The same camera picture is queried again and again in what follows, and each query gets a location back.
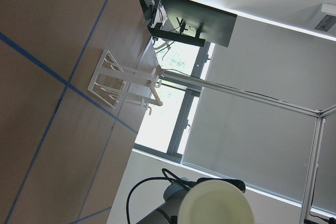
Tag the white ikea cup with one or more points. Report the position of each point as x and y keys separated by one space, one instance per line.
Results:
x=215 y=201

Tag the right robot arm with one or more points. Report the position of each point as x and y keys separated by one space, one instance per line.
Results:
x=167 y=212

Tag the aluminium frame post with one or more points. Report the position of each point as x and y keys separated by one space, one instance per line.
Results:
x=320 y=116

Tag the white wire cup rack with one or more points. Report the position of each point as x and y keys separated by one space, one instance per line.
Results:
x=109 y=81

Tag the black computer monitor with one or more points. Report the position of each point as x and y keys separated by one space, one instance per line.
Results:
x=196 y=23

